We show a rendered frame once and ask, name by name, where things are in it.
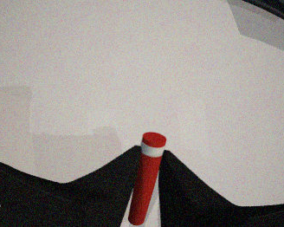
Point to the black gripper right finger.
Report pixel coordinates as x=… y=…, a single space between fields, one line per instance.
x=186 y=201

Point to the red peg with white band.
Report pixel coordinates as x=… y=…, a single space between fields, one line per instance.
x=152 y=147

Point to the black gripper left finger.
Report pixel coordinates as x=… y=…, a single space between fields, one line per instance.
x=99 y=199

